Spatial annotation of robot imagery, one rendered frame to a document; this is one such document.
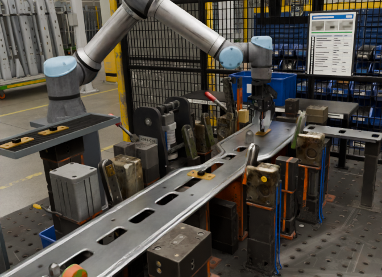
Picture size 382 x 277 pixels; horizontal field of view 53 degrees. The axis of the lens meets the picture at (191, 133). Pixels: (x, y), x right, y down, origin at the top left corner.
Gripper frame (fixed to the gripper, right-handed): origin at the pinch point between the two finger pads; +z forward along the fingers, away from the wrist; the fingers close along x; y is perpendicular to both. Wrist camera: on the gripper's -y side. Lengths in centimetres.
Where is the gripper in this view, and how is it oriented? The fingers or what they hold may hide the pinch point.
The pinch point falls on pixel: (263, 127)
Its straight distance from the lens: 153.7
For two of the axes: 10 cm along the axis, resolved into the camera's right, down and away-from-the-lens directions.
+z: 0.5, 9.5, 3.1
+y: -5.5, 2.9, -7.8
